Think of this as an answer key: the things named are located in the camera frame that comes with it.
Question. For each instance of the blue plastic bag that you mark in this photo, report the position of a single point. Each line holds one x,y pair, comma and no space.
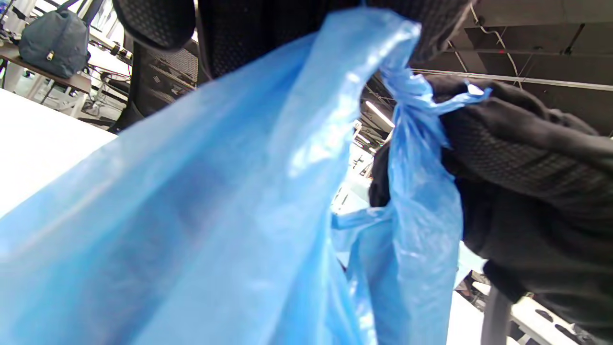
215,215

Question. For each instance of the person's right hand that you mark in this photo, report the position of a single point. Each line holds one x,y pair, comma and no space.
536,191

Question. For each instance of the dark blue pouch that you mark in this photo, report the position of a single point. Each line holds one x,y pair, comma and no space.
55,43

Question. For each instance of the person's left hand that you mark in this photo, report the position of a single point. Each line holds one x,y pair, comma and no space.
239,28

